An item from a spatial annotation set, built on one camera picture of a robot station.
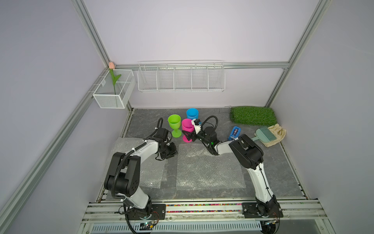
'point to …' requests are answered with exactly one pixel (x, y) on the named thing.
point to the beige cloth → (280, 133)
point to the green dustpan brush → (264, 134)
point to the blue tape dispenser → (234, 133)
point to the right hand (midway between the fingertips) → (185, 126)
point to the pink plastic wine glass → (187, 126)
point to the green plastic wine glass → (175, 121)
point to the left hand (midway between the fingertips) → (177, 154)
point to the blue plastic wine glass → (192, 113)
